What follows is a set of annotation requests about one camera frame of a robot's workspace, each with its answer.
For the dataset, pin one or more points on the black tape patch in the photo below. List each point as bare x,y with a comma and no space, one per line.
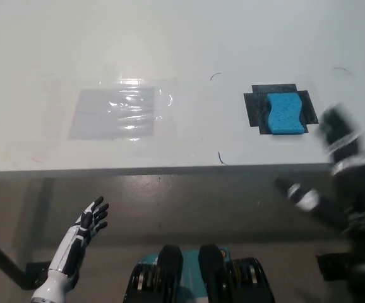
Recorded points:
255,107

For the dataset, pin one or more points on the blue soft sponge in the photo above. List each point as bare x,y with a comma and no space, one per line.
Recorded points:
285,113

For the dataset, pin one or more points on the black teal robot torso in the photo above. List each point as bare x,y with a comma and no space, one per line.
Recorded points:
173,274

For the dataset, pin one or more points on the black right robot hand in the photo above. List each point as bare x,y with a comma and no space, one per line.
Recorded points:
353,189

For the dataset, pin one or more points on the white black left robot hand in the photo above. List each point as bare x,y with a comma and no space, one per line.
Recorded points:
75,243

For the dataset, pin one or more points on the clear plastic sheet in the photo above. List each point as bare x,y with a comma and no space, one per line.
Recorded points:
91,116

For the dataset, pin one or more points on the clear plastic film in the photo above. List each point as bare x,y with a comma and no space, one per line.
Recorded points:
182,110

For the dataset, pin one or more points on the black table foot plate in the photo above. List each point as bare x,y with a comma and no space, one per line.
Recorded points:
37,273
334,266

